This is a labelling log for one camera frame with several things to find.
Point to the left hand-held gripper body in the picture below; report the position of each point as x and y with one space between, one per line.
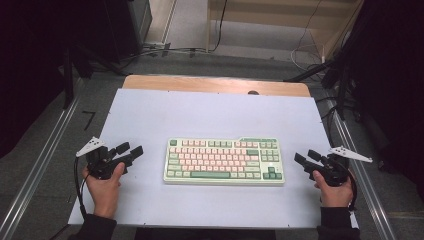
100 165

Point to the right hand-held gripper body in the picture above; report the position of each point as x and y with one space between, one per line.
333 171

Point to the green and pink keyboard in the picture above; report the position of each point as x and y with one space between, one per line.
223 160

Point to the person's right hand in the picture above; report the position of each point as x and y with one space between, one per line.
335 195

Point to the person's left hand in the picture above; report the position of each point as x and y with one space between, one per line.
105 193

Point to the white board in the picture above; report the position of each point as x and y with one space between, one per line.
200 113

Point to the black curtain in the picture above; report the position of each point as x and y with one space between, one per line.
393 83
30 66

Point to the dark cabinet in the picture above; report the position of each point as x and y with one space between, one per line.
128 30

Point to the light wooden shelf unit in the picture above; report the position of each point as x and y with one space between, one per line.
283 13

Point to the aluminium floor rail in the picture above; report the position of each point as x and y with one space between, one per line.
363 180
36 170

